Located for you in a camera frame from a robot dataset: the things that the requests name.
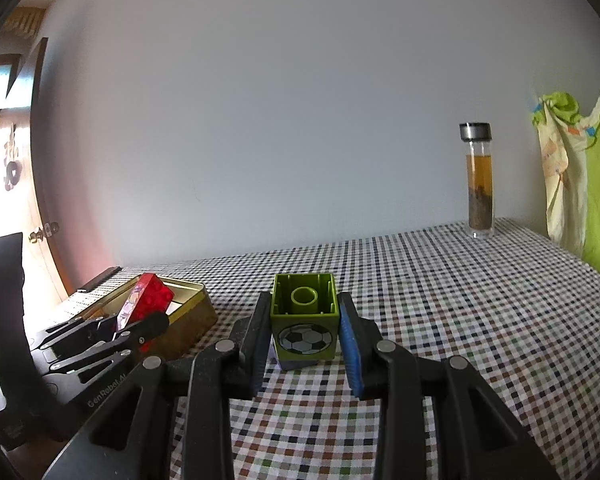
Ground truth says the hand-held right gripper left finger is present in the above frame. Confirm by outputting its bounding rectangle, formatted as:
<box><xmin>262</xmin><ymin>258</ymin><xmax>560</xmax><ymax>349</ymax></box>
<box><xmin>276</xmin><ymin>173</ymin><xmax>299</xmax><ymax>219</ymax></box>
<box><xmin>40</xmin><ymin>291</ymin><xmax>273</xmax><ymax>480</ymax></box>

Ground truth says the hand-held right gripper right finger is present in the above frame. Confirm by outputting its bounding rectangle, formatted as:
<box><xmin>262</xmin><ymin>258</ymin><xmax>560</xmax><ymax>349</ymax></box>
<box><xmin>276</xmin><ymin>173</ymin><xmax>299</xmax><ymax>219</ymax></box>
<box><xmin>336</xmin><ymin>292</ymin><xmax>563</xmax><ymax>480</ymax></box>

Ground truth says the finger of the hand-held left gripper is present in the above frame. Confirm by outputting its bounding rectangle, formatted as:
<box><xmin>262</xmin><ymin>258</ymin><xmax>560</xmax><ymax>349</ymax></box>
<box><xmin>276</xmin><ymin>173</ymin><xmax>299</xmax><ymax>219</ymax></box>
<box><xmin>50</xmin><ymin>311</ymin><xmax>171</xmax><ymax>376</ymax></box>
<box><xmin>30</xmin><ymin>315</ymin><xmax>120</xmax><ymax>357</ymax></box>

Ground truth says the red building block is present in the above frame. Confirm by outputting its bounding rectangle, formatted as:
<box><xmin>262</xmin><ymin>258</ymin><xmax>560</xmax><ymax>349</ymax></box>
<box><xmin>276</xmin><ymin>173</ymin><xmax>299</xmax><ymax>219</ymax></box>
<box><xmin>116</xmin><ymin>272</ymin><xmax>175</xmax><ymax>333</ymax></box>

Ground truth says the gold tin box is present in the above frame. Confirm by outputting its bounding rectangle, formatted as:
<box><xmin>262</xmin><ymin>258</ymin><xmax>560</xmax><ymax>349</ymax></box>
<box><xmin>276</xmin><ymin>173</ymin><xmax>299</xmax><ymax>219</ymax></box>
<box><xmin>80</xmin><ymin>275</ymin><xmax>220</xmax><ymax>361</ymax></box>

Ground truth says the green building block soccer print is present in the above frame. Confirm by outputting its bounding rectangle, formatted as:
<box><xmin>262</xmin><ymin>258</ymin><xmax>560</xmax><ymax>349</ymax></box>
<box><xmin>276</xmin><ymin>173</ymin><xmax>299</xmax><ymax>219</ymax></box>
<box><xmin>270</xmin><ymin>272</ymin><xmax>341</xmax><ymax>363</ymax></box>

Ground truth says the purple building block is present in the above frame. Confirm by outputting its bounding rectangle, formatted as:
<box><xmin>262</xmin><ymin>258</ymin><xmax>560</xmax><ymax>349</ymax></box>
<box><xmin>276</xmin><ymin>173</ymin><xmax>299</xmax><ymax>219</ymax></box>
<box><xmin>275</xmin><ymin>347</ymin><xmax>338</xmax><ymax>372</ymax></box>

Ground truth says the checkered tablecloth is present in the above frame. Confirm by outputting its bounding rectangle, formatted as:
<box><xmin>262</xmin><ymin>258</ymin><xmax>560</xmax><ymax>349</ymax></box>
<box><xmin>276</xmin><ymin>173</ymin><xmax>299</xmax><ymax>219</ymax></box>
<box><xmin>55</xmin><ymin>217</ymin><xmax>600</xmax><ymax>480</ymax></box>

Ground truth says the wooden door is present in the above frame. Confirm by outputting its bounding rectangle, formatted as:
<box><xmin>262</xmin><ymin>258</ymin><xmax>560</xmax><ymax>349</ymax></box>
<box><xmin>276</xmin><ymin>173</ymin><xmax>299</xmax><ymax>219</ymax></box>
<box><xmin>0</xmin><ymin>5</ymin><xmax>76</xmax><ymax>311</ymax></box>

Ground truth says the door hanging ornament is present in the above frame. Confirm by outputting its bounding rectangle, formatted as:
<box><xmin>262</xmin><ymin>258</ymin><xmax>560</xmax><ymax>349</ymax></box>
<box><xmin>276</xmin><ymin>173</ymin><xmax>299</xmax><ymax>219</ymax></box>
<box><xmin>2</xmin><ymin>125</ymin><xmax>26</xmax><ymax>192</ymax></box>

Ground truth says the glass tea bottle metal lid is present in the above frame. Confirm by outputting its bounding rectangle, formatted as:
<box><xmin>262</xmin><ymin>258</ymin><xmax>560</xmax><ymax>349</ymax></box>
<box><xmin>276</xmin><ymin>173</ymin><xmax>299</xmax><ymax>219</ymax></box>
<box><xmin>459</xmin><ymin>121</ymin><xmax>495</xmax><ymax>240</ymax></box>

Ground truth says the brass door handle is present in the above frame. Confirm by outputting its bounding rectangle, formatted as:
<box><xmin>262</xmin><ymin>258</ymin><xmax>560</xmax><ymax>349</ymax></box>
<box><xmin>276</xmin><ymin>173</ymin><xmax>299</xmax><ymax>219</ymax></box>
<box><xmin>27</xmin><ymin>221</ymin><xmax>61</xmax><ymax>242</ymax></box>

